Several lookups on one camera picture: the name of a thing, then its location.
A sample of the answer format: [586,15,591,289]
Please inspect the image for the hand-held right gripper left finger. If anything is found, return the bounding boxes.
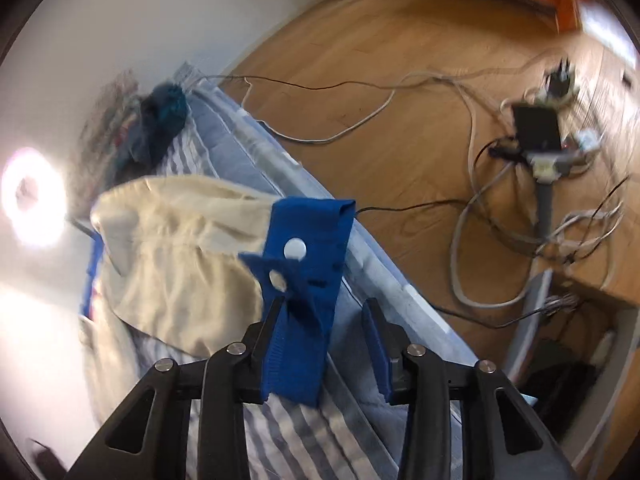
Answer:
[65,297,283,480]

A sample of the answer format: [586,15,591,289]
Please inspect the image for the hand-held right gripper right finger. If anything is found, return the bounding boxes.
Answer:
[362,300,576,480]

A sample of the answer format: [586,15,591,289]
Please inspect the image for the beige and blue work jacket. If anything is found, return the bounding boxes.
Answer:
[80,175,357,408]

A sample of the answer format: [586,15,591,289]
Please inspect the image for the dark folded clothes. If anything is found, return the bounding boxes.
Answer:
[112,82,190,183]

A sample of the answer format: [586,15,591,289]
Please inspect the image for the bed with striped sheet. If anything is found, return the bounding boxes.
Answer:
[75,62,538,480]

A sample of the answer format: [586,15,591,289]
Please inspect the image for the folded floral quilt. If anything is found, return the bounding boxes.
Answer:
[80,67,146,181]

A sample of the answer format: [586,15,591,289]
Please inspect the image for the grey stand with black device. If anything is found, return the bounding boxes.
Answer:
[502,102,566,376]

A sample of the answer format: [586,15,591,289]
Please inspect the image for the white power strip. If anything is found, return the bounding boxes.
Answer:
[522,57,583,108]

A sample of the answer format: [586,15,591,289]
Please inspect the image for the ring light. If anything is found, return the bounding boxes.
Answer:
[0,147,68,248]

